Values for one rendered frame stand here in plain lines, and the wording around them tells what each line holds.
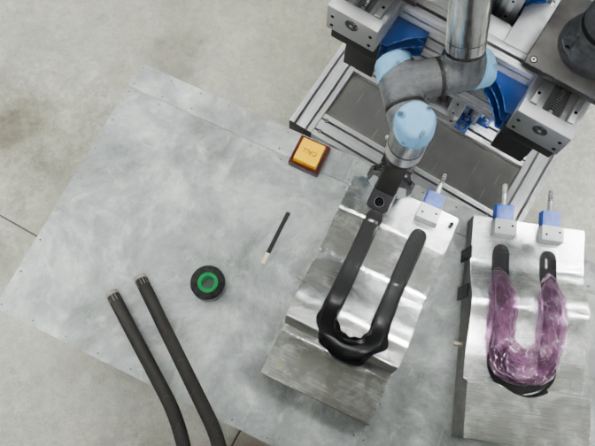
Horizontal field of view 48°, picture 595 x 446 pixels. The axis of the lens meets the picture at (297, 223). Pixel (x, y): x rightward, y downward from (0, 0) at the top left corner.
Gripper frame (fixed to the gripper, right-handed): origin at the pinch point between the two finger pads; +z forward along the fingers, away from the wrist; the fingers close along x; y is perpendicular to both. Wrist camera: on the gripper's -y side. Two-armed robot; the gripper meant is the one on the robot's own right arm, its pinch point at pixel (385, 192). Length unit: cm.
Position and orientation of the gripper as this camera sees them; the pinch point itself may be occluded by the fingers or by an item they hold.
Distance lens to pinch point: 154.7
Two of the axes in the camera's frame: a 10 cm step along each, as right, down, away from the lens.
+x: -9.0, -4.1, 1.1
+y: 4.3, -8.7, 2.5
